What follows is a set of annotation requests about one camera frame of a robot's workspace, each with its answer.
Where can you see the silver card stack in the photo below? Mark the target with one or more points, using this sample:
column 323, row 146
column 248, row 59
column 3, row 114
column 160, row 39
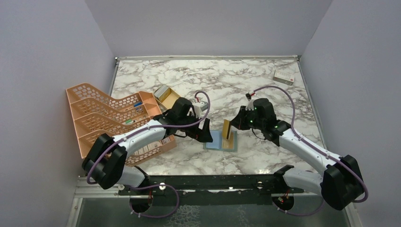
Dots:
column 162, row 93

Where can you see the white red small box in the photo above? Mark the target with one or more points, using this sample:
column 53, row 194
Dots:
column 283, row 77

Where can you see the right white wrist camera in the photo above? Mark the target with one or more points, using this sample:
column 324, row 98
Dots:
column 250, row 106

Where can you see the gold credit card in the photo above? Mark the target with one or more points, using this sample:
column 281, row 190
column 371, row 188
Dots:
column 226, row 130
column 229, row 144

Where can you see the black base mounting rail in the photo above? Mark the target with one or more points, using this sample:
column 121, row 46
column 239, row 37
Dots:
column 205, row 190

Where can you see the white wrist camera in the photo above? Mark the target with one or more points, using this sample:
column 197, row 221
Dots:
column 250, row 106
column 199, row 107

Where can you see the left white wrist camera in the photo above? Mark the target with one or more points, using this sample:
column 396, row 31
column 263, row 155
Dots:
column 199, row 107

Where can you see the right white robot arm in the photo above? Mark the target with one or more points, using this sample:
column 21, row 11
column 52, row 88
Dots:
column 337, row 180

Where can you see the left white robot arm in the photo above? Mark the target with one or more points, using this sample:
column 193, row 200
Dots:
column 105, row 162

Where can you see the tan oval card tray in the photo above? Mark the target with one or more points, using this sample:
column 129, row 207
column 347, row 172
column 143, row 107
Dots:
column 170, row 100

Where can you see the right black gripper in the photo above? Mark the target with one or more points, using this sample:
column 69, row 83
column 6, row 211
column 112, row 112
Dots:
column 238, row 121

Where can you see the peach plastic file organizer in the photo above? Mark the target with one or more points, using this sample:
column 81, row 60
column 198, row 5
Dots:
column 95, row 113

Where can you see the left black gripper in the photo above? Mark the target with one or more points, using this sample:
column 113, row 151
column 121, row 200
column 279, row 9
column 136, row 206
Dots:
column 204, row 135

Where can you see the green card holder wallet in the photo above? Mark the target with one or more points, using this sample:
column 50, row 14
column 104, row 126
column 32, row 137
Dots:
column 217, row 142

